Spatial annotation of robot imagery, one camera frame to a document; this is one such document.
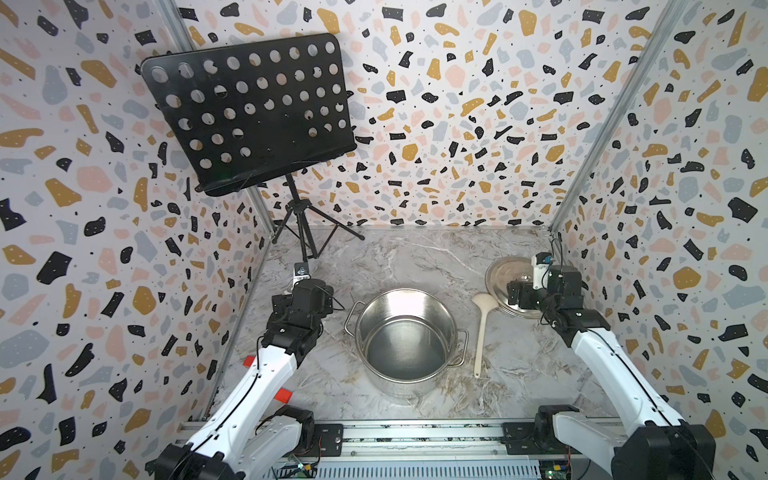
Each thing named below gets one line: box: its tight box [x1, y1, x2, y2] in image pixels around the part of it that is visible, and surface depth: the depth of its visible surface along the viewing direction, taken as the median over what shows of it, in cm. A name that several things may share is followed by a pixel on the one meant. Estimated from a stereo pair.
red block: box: [274, 387, 293, 404], surface depth 82 cm
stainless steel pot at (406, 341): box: [344, 288, 469, 400], surface depth 91 cm
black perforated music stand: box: [141, 33, 365, 263], surface depth 65 cm
